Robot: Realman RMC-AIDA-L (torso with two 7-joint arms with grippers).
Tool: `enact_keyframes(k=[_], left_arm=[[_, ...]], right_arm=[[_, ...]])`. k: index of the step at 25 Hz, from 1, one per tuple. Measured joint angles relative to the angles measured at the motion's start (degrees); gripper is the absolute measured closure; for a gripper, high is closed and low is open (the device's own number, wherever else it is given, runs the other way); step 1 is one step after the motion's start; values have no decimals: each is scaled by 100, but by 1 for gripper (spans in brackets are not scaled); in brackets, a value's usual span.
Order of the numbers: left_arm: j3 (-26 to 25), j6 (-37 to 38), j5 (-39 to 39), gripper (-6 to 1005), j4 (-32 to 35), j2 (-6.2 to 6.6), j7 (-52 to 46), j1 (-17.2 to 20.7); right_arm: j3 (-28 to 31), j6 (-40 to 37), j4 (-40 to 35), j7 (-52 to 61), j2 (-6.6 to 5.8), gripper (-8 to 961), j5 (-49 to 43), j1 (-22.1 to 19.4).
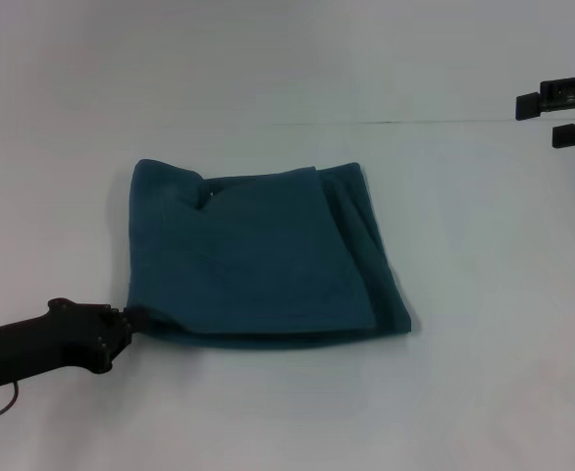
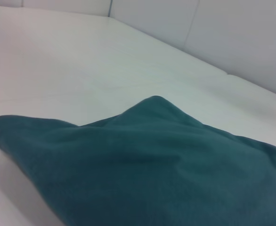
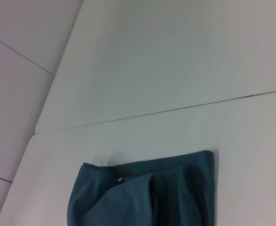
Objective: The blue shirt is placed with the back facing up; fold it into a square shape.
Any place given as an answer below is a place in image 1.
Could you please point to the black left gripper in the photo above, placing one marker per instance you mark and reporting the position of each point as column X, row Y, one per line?
column 57, row 338

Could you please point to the blue shirt with FREE print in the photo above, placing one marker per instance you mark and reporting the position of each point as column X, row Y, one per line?
column 268, row 255

